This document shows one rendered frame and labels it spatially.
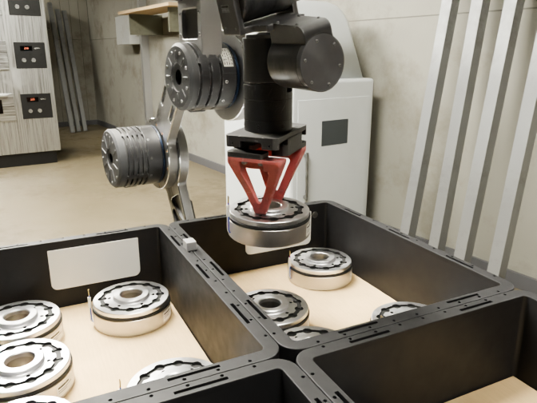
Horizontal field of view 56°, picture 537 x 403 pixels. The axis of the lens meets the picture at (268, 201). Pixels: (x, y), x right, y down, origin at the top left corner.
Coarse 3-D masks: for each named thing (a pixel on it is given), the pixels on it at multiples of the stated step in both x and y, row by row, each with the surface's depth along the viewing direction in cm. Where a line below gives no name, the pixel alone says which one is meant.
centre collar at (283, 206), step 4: (260, 200) 65; (272, 200) 65; (276, 200) 65; (280, 200) 65; (272, 204) 65; (276, 204) 65; (280, 204) 64; (284, 204) 64; (252, 208) 63; (276, 208) 62; (280, 208) 62; (284, 208) 63; (268, 212) 62; (272, 212) 62; (276, 212) 62; (280, 212) 62; (284, 212) 63
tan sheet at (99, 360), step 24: (72, 312) 72; (72, 336) 66; (96, 336) 66; (144, 336) 66; (168, 336) 66; (192, 336) 66; (96, 360) 61; (120, 360) 61; (144, 360) 61; (96, 384) 56
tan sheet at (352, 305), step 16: (240, 272) 85; (256, 272) 85; (272, 272) 85; (256, 288) 79; (272, 288) 79; (288, 288) 79; (352, 288) 79; (368, 288) 79; (320, 304) 74; (336, 304) 74; (352, 304) 74; (368, 304) 74; (320, 320) 70; (336, 320) 70; (352, 320) 70; (368, 320) 70
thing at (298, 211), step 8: (240, 200) 67; (248, 200) 67; (288, 200) 67; (296, 200) 67; (232, 208) 64; (240, 208) 64; (248, 208) 64; (288, 208) 64; (296, 208) 64; (304, 208) 64; (232, 216) 62; (240, 216) 61; (248, 216) 62; (256, 216) 61; (264, 216) 61; (272, 216) 61; (280, 216) 61; (288, 216) 62; (296, 216) 61; (304, 216) 62; (248, 224) 60; (256, 224) 60; (264, 224) 59; (272, 224) 59; (280, 224) 59; (288, 224) 60
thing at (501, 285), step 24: (216, 216) 82; (360, 216) 82; (408, 240) 72; (216, 264) 63; (456, 264) 64; (240, 288) 57; (504, 288) 57; (264, 312) 52; (408, 312) 52; (432, 312) 52; (336, 336) 47; (288, 360) 46
